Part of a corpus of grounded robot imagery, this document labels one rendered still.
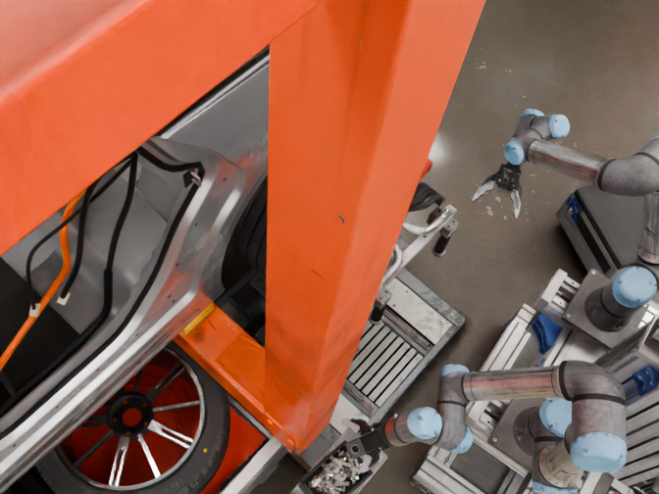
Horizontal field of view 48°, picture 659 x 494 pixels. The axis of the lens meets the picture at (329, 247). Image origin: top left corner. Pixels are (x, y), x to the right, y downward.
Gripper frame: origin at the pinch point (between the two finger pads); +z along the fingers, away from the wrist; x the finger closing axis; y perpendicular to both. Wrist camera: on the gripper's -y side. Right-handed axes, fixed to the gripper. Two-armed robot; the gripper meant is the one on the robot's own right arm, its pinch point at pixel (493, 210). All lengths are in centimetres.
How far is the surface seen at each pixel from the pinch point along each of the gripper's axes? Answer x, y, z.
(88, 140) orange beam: -23, 205, 54
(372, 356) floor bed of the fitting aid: -23, -70, 60
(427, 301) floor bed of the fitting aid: -11, -80, 29
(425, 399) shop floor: 4, -76, 67
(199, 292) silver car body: -71, 26, 63
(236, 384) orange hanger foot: -53, 7, 86
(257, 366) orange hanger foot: -48, 15, 77
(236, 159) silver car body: -62, 71, 29
